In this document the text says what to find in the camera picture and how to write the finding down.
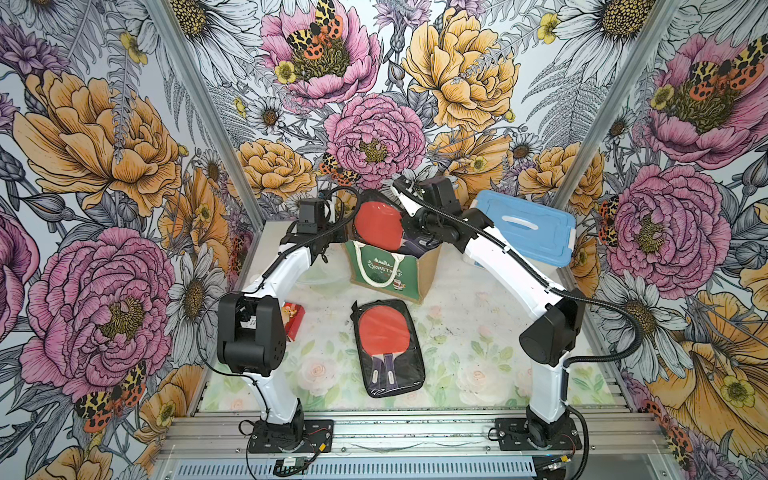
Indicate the red snack packet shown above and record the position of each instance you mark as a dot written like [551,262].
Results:
[292,316]

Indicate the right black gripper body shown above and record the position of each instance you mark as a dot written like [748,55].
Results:
[423,221]

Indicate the green burlap Christmas canvas bag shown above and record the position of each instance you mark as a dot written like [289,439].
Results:
[403,276]

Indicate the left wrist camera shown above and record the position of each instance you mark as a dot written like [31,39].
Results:
[313,217]

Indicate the blue lid plastic storage box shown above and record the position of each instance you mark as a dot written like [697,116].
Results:
[537,231]

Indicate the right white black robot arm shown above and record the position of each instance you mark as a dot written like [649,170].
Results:
[554,315]

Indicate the aluminium front rail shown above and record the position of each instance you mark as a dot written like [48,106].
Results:
[612,431]

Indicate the ping pong paddle case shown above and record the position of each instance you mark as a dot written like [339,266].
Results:
[389,351]
[381,223]

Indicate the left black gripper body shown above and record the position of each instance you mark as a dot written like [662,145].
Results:
[333,233]

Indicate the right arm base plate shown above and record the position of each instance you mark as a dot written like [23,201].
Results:
[522,434]

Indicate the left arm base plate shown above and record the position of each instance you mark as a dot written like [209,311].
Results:
[312,436]

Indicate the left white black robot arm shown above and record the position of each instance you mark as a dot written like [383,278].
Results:
[251,336]

